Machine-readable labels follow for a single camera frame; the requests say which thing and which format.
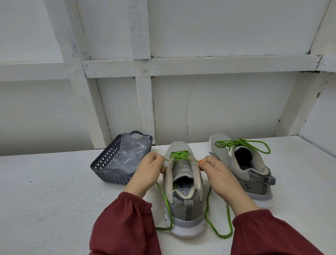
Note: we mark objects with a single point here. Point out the person's left hand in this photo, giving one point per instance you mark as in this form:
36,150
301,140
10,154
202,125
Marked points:
147,173

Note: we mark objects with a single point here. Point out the person's right hand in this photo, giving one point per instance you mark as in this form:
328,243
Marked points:
219,178

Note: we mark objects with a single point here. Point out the person's right thumb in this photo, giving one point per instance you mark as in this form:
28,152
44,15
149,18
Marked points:
204,164

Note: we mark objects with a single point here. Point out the person's left fingers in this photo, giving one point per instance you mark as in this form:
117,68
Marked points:
157,160

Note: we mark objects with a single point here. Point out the green shoelace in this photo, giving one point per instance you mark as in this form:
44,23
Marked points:
237,142
207,210

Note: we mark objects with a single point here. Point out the person's right forearm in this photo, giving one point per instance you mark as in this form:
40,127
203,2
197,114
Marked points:
267,231

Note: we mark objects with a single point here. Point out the person's left forearm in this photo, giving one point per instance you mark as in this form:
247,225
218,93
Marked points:
123,226

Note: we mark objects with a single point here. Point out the clear plastic bag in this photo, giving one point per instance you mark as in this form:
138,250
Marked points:
128,155

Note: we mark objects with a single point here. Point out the tied green shoelace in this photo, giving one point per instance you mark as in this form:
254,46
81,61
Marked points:
237,142

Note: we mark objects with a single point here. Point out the grey sneaker with tied lace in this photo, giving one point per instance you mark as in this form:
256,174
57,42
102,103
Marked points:
249,178

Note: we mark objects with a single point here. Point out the grey sneaker with loose lace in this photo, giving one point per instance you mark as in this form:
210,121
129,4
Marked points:
183,207

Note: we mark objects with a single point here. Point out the dark grey plastic basket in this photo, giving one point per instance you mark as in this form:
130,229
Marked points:
105,160

